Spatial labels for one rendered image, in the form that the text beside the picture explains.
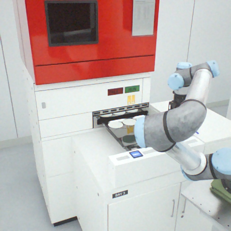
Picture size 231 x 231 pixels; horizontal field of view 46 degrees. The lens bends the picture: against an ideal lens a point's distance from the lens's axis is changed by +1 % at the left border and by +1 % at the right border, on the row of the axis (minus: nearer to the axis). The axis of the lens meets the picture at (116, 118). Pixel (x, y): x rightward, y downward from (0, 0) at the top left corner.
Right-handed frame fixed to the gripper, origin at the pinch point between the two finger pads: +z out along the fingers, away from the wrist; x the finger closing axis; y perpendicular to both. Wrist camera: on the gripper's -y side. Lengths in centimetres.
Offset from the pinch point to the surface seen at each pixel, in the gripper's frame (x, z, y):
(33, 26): 64, -49, 52
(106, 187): 43.7, 23.9, -3.0
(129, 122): 7.7, 16.0, 45.9
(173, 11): -131, -41, 209
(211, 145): -20.3, 12.9, -4.2
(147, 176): 21.1, 21.7, -4.9
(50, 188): 64, 64, 57
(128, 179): 32.3, 20.6, -5.1
